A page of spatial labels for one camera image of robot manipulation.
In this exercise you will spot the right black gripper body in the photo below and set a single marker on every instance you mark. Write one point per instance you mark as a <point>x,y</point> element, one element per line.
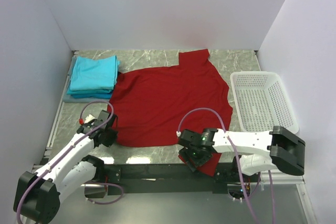
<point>197,158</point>

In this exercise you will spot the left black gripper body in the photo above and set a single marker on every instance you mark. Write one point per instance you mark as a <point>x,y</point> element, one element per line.
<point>111,137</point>

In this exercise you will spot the red t shirt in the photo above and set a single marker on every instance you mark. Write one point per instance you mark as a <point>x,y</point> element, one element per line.
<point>153,103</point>

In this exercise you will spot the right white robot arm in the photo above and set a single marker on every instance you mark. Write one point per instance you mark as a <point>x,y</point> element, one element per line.
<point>257,151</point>

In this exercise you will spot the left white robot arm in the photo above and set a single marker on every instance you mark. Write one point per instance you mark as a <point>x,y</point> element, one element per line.
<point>39,194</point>

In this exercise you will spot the teal folded t shirt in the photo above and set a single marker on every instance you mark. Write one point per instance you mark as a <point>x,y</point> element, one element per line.
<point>89,94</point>

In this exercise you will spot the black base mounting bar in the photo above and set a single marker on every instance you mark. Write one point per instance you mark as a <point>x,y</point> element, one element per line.
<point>170,178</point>

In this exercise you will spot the light blue folded t shirt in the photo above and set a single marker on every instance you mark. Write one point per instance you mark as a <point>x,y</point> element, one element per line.
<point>94,75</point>

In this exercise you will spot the white plastic perforated basket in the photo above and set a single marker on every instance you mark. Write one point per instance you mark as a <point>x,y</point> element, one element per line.
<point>262,102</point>

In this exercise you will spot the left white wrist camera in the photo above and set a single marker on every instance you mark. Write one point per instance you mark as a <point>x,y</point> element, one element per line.
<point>87,119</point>

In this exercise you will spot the aluminium frame rail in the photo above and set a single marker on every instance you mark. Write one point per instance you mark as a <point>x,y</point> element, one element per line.
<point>225,61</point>

